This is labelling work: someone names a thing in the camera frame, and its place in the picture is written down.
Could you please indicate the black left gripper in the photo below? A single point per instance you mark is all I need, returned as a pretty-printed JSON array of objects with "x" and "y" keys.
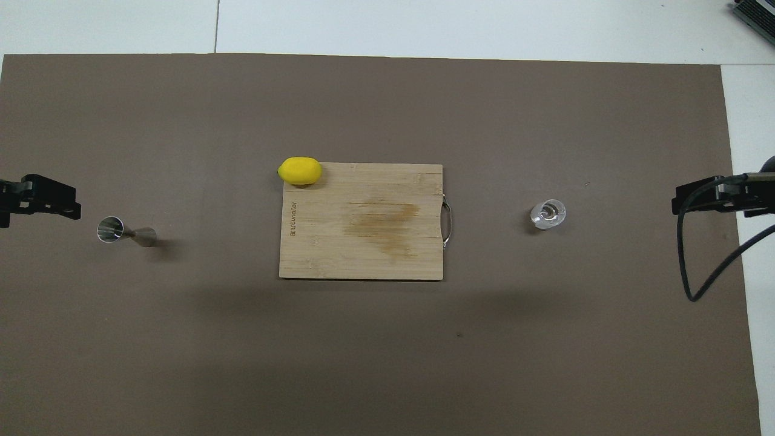
[{"x": 7, "y": 203}]

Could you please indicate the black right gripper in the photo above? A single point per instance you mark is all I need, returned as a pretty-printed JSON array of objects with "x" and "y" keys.
[{"x": 748, "y": 192}]

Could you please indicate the steel double jigger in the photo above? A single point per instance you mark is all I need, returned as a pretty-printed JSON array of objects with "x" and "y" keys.
[{"x": 110, "y": 229}]

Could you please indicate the clear glass cup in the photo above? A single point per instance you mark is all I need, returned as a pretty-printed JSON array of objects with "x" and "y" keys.
[{"x": 548, "y": 215}]

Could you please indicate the brown paper table mat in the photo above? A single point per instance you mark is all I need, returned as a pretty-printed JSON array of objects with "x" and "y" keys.
[{"x": 181, "y": 339}]

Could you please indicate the grey ribbed device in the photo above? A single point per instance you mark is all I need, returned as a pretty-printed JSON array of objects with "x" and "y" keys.
[{"x": 757, "y": 15}]

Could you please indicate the yellow lemon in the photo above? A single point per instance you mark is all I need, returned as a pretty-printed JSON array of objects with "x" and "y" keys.
[{"x": 300, "y": 171}]

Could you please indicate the bamboo cutting board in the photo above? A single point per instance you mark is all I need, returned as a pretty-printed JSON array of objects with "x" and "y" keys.
[{"x": 327, "y": 254}]

